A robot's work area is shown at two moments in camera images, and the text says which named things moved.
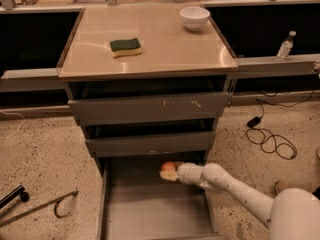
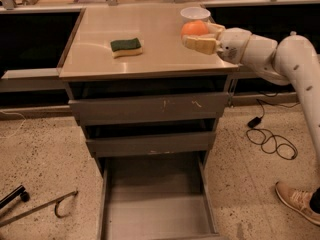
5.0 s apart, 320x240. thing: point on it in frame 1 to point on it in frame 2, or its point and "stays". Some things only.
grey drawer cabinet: x=139 y=111 stays
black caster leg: x=19 y=191 stays
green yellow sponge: x=125 y=47 stays
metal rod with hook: x=55 y=202 stays
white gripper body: x=185 y=173 to x=233 y=46
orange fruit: x=168 y=166 to x=194 y=28
